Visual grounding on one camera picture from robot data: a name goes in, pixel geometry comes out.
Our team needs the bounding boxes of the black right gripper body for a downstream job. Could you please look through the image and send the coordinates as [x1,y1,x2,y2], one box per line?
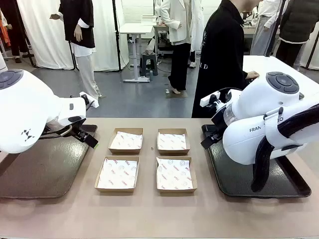
[211,117,226,136]

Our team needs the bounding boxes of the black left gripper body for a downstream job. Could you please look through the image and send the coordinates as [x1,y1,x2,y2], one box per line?
[71,119,87,136]

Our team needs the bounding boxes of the white printed paper liner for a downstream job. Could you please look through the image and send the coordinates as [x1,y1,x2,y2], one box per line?
[158,133,187,151]
[110,131,143,150]
[156,157,194,190]
[96,157,139,189]

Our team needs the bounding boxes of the brown cardboard food box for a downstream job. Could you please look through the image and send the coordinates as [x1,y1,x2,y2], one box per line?
[157,128,192,155]
[155,155,198,194]
[94,155,140,193]
[108,127,145,154]

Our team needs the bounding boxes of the black-sleeved right forearm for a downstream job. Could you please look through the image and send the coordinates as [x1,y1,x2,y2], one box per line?
[233,66,249,81]

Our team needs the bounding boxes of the person in black shirt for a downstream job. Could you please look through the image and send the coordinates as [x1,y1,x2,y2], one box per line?
[191,0,260,119]

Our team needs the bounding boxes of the white side table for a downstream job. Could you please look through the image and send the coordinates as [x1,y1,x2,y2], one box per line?
[243,55,319,84]

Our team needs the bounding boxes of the grey plastic stool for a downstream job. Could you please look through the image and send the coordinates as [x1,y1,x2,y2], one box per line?
[139,51,159,77]

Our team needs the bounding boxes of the white backdrop curtain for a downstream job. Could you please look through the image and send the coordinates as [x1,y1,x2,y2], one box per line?
[17,0,129,72]

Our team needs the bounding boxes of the mannequin in white coat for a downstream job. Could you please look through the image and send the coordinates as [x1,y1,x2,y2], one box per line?
[190,0,206,68]

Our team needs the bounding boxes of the mannequin in grey skirt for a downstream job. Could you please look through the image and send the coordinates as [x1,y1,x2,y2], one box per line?
[250,0,282,57]

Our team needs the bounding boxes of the white background workbench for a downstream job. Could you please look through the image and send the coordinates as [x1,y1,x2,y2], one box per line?
[243,21,259,53]

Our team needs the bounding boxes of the mannequin black top white trousers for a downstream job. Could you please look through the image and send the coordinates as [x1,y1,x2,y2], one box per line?
[49,0,102,108]

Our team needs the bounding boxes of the beige bag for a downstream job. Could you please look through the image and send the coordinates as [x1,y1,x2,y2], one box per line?
[146,38,157,55]

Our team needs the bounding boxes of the black light stand pole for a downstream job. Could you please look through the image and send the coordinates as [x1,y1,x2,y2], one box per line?
[111,0,123,73]

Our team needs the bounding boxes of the slanted black stand pole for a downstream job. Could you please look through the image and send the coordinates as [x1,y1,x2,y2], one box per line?
[265,0,287,57]

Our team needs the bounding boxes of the mannequin white blazer black trousers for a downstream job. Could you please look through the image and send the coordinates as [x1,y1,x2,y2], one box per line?
[155,0,192,97]

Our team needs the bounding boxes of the white height-adjustable desk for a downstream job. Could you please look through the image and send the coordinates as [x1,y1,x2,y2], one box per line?
[119,23,155,83]

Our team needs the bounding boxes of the mannequin in black clothes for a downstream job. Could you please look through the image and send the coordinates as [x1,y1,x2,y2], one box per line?
[0,0,29,63]

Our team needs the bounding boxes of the orange garment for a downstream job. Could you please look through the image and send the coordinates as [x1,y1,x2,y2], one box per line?
[0,19,12,48]

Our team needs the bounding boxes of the short black stand pole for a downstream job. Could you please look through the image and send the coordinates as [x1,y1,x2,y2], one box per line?
[305,32,319,70]

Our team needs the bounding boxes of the mannequin in dark puffer jacket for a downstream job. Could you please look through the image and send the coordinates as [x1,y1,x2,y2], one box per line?
[275,0,319,68]

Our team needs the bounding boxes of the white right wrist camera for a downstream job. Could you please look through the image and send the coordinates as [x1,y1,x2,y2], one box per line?
[200,91,222,108]

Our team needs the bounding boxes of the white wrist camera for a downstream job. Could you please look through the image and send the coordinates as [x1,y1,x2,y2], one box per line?
[79,92,99,110]
[200,91,222,108]

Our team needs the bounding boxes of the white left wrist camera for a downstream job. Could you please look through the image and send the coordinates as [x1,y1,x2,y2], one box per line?
[79,92,99,110]

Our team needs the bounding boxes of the dark serving tray with handles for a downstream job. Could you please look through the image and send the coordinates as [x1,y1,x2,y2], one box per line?
[0,123,98,199]
[201,123,312,199]

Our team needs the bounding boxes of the white velcro strap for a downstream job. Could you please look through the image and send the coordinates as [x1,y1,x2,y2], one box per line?
[264,107,287,150]

